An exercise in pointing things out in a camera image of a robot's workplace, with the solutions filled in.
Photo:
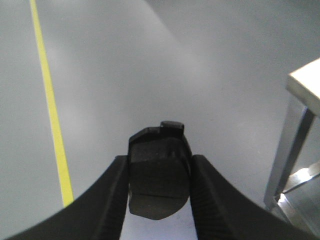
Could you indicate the yellow floor tape line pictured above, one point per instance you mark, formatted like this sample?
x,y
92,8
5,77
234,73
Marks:
x,y
57,137

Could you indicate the stainless steel rack frame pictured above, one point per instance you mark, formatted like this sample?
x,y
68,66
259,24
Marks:
x,y
295,194

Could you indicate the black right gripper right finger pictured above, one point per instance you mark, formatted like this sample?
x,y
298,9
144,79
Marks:
x,y
221,212

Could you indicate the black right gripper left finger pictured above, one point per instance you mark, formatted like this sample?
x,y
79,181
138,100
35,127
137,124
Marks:
x,y
98,214

